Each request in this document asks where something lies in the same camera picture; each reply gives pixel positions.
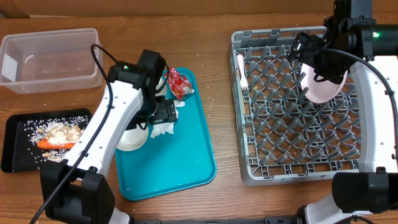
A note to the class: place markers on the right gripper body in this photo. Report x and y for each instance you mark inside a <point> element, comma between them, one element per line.
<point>324,65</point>

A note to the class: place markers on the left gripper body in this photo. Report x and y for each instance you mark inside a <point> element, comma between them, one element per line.
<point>164,111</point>

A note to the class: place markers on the white napkin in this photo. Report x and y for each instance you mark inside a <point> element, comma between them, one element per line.
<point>164,128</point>

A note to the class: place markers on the red snack wrapper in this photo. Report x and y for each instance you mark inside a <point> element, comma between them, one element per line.
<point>179,85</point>

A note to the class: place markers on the white bowl with rice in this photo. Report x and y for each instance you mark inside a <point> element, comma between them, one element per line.
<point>133,139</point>

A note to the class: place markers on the white plastic fork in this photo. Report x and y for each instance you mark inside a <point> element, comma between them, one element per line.
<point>243,81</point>

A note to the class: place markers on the pile of rice and nuts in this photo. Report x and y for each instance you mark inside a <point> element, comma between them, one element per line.
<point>57,131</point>

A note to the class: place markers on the orange carrot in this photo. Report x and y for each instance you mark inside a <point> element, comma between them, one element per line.
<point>45,144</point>

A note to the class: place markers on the wooden chopstick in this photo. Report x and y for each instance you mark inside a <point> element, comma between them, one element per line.
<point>242,104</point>

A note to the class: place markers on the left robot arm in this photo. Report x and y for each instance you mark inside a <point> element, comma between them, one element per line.
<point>76,190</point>

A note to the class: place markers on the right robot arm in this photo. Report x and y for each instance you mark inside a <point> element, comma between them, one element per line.
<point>368,51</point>

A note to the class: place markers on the grey dishwasher rack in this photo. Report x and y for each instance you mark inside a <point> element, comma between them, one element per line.
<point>283,137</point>

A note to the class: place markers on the black waste tray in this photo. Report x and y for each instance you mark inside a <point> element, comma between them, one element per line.
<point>20,152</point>

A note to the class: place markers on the white paper cup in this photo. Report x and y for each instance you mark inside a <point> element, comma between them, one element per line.
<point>162,84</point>

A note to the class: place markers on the teal serving tray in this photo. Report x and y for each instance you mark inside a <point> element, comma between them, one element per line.
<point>170,162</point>

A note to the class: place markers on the clear plastic bin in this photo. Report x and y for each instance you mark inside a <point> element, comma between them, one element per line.
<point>54,60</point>

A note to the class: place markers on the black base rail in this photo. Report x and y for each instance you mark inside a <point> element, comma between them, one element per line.
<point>290,219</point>

